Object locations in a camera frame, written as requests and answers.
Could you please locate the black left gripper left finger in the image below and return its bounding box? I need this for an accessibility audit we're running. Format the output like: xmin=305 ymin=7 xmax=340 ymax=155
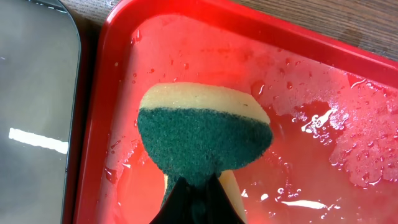
xmin=150 ymin=177 xmax=193 ymax=224

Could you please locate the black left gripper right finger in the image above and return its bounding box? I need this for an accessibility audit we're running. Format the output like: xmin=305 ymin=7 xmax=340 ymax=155
xmin=203 ymin=174 xmax=244 ymax=224

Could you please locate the yellow green sponge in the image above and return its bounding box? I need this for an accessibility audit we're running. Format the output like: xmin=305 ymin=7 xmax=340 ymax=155
xmin=137 ymin=83 xmax=273 ymax=223

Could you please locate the red plastic tray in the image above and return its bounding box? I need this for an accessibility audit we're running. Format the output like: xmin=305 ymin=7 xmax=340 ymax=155
xmin=73 ymin=1 xmax=397 ymax=223

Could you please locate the black water tray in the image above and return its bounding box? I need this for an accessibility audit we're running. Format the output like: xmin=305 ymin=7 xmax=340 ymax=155
xmin=1 ymin=1 xmax=80 ymax=223

